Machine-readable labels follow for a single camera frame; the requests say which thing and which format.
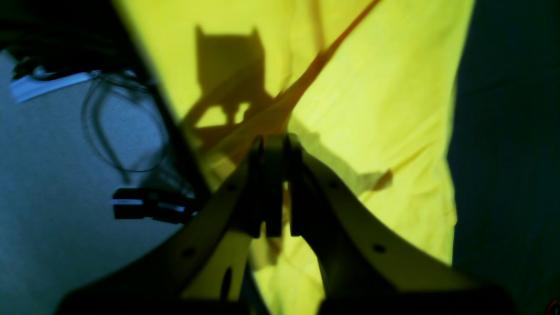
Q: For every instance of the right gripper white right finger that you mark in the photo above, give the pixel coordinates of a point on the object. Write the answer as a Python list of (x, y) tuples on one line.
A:
[(368, 269)]

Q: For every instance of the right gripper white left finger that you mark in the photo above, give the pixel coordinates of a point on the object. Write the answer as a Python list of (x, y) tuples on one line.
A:
[(197, 271)]

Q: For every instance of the yellow t-shirt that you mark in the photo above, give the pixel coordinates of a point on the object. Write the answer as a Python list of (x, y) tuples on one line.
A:
[(367, 85)]

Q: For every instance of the black connector on floor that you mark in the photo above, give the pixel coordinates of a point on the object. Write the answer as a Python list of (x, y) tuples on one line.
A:
[(157, 204)]

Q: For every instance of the black table cloth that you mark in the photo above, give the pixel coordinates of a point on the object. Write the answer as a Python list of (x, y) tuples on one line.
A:
[(504, 154)]

